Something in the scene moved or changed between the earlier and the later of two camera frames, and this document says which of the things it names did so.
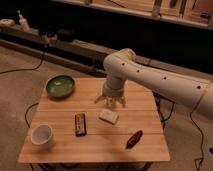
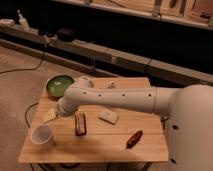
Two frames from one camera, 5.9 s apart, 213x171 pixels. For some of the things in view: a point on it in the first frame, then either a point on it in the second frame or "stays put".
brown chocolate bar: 80,124 stays put
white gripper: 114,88 → 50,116
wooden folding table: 84,131 stays put
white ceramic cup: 41,136 stays put
